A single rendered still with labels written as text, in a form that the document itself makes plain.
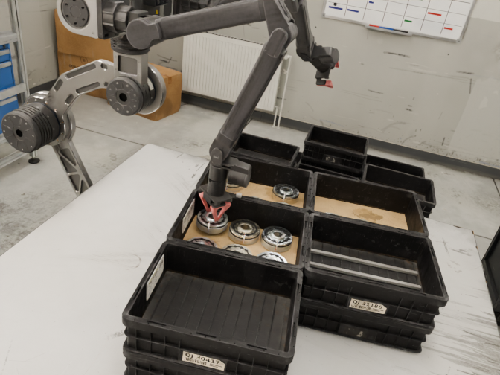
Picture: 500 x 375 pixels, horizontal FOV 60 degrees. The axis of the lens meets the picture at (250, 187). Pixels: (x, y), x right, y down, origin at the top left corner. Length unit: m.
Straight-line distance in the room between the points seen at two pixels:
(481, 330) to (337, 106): 3.10
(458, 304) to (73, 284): 1.28
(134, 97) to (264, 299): 0.84
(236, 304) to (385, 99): 3.37
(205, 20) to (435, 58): 3.27
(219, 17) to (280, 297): 0.77
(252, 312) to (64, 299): 0.57
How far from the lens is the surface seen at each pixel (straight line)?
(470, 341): 1.61
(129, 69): 1.66
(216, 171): 1.32
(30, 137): 1.96
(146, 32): 1.25
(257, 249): 1.42
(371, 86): 4.33
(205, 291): 1.26
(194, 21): 1.22
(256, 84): 1.19
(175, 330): 1.03
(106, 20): 1.33
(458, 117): 4.44
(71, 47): 4.83
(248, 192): 1.70
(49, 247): 1.64
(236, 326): 1.19
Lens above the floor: 1.72
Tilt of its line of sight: 31 degrees down
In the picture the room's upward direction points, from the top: 9 degrees clockwise
